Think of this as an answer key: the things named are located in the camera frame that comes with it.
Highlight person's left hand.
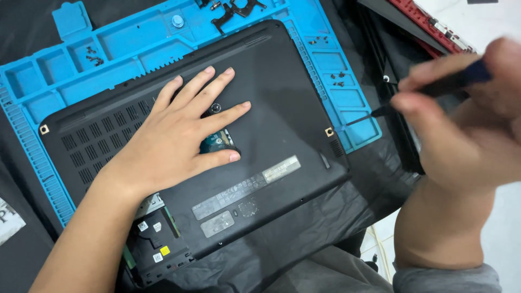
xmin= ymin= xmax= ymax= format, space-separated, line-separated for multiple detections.
xmin=98 ymin=66 xmax=252 ymax=201

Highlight person's right hand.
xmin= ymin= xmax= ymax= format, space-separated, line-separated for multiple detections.
xmin=390 ymin=37 xmax=521 ymax=193

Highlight black blue-handled screwdriver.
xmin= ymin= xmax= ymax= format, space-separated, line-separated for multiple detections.
xmin=345 ymin=59 xmax=493 ymax=125

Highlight black laptop bottom cover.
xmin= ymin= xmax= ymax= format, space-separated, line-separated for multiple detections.
xmin=39 ymin=20 xmax=351 ymax=261

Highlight red laptop part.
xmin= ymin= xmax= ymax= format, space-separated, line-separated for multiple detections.
xmin=387 ymin=0 xmax=477 ymax=58

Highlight dark grey laptop panel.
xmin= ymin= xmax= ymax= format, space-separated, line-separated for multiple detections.
xmin=357 ymin=0 xmax=450 ymax=55

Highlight black plastic sheet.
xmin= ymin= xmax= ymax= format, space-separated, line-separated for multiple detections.
xmin=0 ymin=0 xmax=426 ymax=293

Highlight person's grey sleeve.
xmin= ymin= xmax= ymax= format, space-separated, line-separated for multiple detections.
xmin=392 ymin=262 xmax=504 ymax=293

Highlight person's grey trousers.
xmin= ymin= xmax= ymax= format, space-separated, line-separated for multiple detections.
xmin=260 ymin=243 xmax=395 ymax=293

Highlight black laptop chassis with circuit board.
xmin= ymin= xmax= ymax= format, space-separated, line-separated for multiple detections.
xmin=122 ymin=193 xmax=197 ymax=287

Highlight blue silicone repair mat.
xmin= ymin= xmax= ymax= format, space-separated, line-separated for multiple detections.
xmin=0 ymin=0 xmax=383 ymax=228

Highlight white printed paper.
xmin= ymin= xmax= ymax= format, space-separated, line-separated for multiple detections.
xmin=0 ymin=197 xmax=27 ymax=247

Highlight black laptop display frame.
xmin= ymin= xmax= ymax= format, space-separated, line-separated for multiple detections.
xmin=358 ymin=6 xmax=469 ymax=176

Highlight white cable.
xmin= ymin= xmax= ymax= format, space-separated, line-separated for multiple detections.
xmin=367 ymin=225 xmax=396 ymax=282

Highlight black laptop hinge bracket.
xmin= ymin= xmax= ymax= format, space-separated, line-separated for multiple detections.
xmin=229 ymin=0 xmax=268 ymax=18
xmin=210 ymin=2 xmax=237 ymax=36

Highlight small black metal bracket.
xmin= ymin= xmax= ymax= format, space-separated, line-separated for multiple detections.
xmin=195 ymin=0 xmax=223 ymax=11

